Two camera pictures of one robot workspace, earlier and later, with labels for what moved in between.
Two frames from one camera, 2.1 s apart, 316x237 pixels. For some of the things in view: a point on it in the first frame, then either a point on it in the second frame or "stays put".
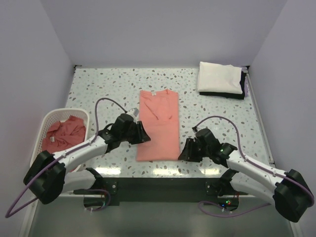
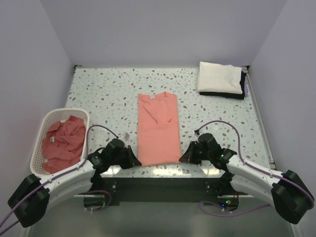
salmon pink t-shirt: (159, 114) stays put
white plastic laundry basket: (55, 114) stays put
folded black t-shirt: (238, 96) stays put
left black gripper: (141, 136) → (132, 161)
